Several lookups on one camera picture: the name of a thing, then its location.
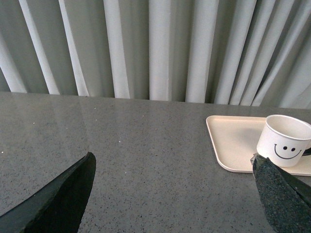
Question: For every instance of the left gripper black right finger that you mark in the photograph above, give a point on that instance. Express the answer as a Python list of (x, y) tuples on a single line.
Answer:
[(285, 198)]

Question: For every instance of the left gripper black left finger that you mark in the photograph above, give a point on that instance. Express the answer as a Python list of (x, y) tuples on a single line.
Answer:
[(59, 206)]

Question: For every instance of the white smiley mug black handle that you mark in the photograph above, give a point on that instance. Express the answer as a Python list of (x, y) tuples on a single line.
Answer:
[(284, 140)]

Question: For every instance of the cream rectangular tray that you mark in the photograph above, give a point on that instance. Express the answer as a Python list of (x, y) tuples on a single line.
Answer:
[(235, 140)]

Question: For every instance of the grey pleated curtain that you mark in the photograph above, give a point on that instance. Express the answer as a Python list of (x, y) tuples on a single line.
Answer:
[(237, 52)]

